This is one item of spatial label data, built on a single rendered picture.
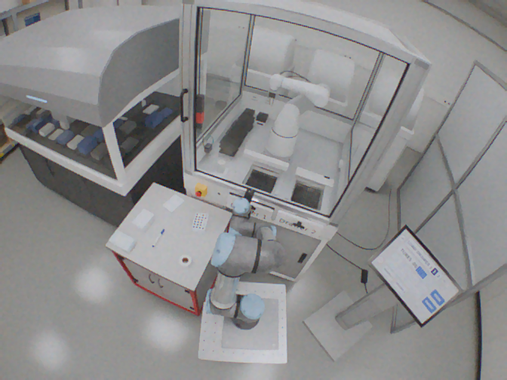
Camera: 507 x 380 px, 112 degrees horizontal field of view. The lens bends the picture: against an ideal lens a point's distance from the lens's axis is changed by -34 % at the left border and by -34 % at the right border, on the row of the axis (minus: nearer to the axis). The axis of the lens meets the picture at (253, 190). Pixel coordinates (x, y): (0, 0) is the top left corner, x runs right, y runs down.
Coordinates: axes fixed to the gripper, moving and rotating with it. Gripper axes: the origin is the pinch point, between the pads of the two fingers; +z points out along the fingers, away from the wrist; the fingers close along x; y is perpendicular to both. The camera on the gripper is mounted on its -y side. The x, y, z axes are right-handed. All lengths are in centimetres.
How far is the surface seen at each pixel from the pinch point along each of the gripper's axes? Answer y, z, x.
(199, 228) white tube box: 22.6, 0.1, -23.9
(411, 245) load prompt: -8, -24, 93
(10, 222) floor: 116, 31, -254
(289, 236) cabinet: 8.5, 22.8, 29.9
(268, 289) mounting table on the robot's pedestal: 40.1, -9.4, 27.1
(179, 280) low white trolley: 52, -18, -20
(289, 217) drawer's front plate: -2.3, 2.3, 24.6
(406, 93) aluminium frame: -57, -72, 50
